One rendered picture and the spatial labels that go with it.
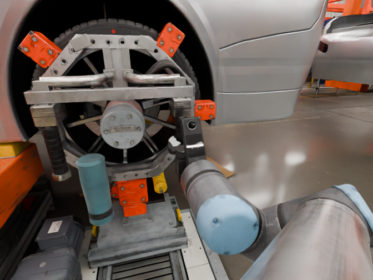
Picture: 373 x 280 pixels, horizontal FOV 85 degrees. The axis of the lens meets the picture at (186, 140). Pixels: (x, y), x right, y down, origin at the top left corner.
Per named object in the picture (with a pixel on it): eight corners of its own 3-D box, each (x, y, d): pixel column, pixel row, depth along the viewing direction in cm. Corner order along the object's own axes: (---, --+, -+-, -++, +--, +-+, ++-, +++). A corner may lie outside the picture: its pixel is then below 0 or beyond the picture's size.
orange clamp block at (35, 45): (66, 53, 70) (40, 32, 66) (59, 53, 63) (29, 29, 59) (54, 69, 70) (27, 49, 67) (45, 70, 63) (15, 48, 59)
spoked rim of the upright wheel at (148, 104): (136, 161, 117) (193, 93, 111) (137, 185, 96) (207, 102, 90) (48, 108, 96) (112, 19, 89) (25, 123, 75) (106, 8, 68)
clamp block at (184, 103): (184, 109, 66) (184, 92, 64) (191, 116, 58) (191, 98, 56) (168, 110, 65) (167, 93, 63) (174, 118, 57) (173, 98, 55)
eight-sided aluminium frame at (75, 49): (190, 165, 97) (191, 37, 76) (194, 171, 91) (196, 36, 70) (64, 180, 85) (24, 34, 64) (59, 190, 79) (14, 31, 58)
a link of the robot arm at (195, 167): (184, 172, 39) (231, 165, 41) (179, 160, 43) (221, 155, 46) (185, 209, 42) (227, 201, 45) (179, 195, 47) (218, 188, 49)
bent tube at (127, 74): (172, 79, 75) (172, 48, 71) (186, 86, 57) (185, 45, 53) (122, 81, 71) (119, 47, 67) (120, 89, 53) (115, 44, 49)
